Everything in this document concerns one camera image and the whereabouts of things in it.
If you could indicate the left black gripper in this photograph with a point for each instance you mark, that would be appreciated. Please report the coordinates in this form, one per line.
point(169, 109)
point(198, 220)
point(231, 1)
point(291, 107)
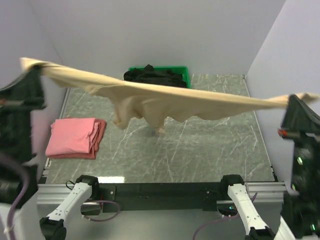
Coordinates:
point(25, 91)

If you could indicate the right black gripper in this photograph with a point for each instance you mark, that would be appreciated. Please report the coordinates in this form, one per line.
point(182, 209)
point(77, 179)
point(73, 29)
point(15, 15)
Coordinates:
point(300, 117)

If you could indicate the beige t shirt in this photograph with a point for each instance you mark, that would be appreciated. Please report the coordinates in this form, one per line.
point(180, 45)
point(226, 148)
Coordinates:
point(154, 103)

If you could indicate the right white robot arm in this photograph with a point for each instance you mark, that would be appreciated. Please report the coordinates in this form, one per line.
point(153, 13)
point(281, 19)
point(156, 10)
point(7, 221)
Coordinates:
point(300, 212)

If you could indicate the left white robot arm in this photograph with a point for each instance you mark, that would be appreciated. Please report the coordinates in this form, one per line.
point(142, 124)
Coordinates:
point(18, 181)

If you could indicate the light pink folded t shirt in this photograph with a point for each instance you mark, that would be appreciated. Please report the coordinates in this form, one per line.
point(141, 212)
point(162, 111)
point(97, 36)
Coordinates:
point(72, 136)

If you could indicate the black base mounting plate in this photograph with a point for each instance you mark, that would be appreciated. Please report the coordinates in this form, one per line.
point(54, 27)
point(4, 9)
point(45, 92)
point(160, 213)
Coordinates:
point(164, 196)

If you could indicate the green plastic bin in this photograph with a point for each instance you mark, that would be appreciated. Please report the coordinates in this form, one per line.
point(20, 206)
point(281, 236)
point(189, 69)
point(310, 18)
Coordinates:
point(183, 72)

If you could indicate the black t shirt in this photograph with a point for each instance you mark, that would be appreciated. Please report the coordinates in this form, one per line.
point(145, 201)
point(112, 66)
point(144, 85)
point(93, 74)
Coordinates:
point(155, 76)

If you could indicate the aluminium rail frame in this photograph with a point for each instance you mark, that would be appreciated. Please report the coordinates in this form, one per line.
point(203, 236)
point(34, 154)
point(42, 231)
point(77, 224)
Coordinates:
point(195, 151)

